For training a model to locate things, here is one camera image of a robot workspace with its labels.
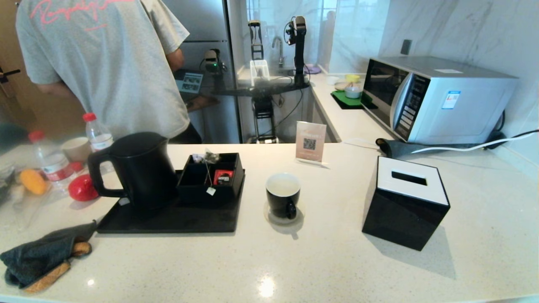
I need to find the orange fruit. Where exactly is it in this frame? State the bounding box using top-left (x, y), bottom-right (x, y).
top-left (19, 169), bottom-right (48, 195)

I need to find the clear water bottle red cap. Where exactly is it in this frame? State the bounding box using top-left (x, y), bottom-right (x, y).
top-left (28, 130), bottom-right (78, 192)
top-left (82, 112), bottom-right (116, 174)

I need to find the white power cable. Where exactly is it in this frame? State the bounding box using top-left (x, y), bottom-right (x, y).
top-left (411, 132), bottom-right (539, 154)

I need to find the black compartment organizer box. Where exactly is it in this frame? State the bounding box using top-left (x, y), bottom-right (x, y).
top-left (176, 152), bottom-right (245, 207)

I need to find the red round fruit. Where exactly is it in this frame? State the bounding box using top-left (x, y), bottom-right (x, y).
top-left (68, 174), bottom-right (99, 202)

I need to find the green mat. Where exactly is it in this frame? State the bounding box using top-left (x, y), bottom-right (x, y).
top-left (331, 89), bottom-right (375, 108)

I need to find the pink QR code sign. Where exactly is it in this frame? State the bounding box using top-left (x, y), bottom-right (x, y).
top-left (295, 121), bottom-right (330, 169)

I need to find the black electric kettle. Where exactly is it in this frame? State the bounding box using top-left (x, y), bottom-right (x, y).
top-left (88, 132), bottom-right (179, 211)

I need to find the black mug white inside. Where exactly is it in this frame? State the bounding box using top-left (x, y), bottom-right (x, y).
top-left (266, 173), bottom-right (302, 220)

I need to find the round translucent coaster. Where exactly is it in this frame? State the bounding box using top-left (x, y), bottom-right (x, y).
top-left (264, 201), bottom-right (304, 226)

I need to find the dark oven mitt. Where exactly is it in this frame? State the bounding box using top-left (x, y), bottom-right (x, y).
top-left (0, 221), bottom-right (98, 289)

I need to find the black serving tray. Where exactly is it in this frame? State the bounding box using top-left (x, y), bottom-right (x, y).
top-left (96, 168), bottom-right (246, 234)

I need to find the tea bag with string tag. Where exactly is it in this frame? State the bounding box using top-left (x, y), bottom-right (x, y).
top-left (192, 148), bottom-right (220, 197)

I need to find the silver microwave oven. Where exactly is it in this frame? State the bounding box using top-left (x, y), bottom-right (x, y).
top-left (362, 56), bottom-right (519, 145)

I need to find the chrome faucet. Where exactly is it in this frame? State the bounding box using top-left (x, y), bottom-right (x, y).
top-left (272, 36), bottom-right (285, 68)

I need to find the dark gray cloth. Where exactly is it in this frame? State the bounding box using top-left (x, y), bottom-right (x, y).
top-left (376, 137), bottom-right (506, 159)

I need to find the beige paper cup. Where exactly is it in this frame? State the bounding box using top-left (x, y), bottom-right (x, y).
top-left (60, 137), bottom-right (92, 165)

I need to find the black tissue box white lid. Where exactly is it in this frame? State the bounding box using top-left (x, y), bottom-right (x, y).
top-left (362, 156), bottom-right (451, 252)

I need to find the brown cork pad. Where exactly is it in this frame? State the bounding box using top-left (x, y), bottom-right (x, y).
top-left (23, 242), bottom-right (92, 294)

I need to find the brown wooden desk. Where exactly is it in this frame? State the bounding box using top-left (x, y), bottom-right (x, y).
top-left (185, 95), bottom-right (220, 113)

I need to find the black door handle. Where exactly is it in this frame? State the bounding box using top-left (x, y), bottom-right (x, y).
top-left (0, 69), bottom-right (21, 98)

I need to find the open laptop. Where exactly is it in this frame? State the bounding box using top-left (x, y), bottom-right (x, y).
top-left (175, 69), bottom-right (204, 94)

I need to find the black power cable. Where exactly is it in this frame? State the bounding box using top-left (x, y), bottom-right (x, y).
top-left (484, 110), bottom-right (539, 146)

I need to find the person in gray t-shirt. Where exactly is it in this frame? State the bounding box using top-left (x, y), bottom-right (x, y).
top-left (16, 0), bottom-right (203, 144)

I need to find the red sachet packet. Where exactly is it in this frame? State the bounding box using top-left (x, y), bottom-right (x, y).
top-left (213, 169), bottom-right (234, 186)

